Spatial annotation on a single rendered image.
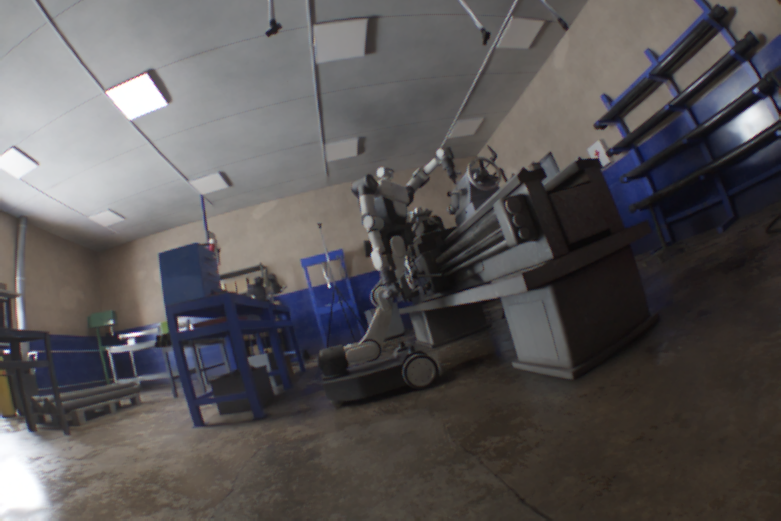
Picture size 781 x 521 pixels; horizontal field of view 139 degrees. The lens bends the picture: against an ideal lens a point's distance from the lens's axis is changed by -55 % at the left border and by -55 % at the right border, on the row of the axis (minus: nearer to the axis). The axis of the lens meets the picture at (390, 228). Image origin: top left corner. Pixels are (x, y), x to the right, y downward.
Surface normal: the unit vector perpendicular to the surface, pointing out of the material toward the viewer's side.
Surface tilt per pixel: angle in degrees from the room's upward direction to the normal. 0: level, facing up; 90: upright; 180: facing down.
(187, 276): 90
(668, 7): 90
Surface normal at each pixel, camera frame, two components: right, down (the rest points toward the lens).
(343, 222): 0.12, -0.29
